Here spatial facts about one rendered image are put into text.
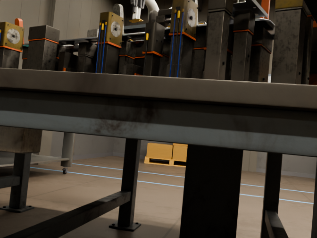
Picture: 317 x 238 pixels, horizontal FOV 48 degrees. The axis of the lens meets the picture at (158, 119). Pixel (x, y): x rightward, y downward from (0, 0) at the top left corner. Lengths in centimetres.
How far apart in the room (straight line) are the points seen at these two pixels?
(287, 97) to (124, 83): 29
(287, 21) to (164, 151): 601
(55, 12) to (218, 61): 481
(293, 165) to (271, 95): 721
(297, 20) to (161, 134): 62
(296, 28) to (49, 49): 106
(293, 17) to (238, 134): 57
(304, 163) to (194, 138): 721
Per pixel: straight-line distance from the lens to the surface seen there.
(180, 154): 701
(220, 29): 95
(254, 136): 67
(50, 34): 172
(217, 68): 92
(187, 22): 121
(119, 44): 146
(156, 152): 701
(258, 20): 123
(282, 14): 117
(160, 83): 65
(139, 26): 196
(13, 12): 495
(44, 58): 169
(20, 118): 81
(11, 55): 191
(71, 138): 449
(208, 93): 64
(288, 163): 782
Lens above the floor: 59
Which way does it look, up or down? 2 degrees up
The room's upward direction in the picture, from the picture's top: 5 degrees clockwise
